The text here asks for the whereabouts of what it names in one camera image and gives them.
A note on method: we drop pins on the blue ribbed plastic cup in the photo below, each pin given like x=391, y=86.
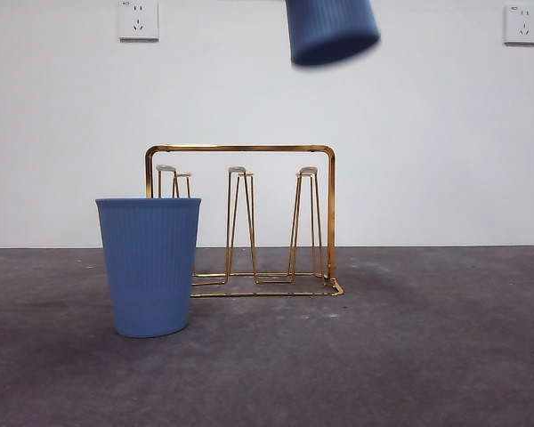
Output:
x=329, y=31
x=149, y=267

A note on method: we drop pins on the white wall socket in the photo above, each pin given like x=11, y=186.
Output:
x=523, y=24
x=139, y=21

